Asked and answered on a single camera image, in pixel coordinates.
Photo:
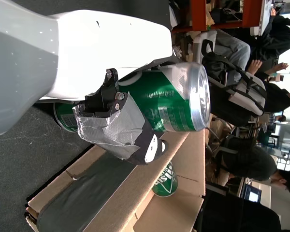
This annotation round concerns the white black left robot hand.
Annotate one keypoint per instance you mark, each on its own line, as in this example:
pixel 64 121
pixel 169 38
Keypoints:
pixel 87 48

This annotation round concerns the dark green drink can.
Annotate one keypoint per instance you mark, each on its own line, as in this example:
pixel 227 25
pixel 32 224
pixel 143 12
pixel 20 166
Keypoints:
pixel 169 106

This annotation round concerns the green white Chilsung cider can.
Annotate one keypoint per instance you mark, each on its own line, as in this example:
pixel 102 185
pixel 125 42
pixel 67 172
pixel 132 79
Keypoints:
pixel 165 186

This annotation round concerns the open cardboard box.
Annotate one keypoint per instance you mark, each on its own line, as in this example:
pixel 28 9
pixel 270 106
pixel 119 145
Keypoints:
pixel 183 157

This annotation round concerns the orange metal shelf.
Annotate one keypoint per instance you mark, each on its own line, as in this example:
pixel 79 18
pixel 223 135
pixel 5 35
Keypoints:
pixel 198 14

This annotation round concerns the white plastic chair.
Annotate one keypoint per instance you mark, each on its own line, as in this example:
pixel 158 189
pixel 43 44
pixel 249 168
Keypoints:
pixel 205 36

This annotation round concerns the person in blue jeans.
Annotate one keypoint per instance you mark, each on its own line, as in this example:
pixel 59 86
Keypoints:
pixel 234 48

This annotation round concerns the black grey backpack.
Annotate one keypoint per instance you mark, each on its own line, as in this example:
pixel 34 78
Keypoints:
pixel 232 79

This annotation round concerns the person in black jacket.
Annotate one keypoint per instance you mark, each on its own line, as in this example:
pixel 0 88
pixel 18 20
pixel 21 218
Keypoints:
pixel 275 38

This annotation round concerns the person in black sweater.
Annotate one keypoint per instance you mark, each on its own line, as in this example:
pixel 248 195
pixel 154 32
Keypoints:
pixel 280 96

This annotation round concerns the person with black hair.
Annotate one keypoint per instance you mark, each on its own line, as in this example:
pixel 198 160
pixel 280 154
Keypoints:
pixel 251 164

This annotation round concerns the black chair back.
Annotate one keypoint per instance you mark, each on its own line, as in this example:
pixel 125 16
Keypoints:
pixel 232 215

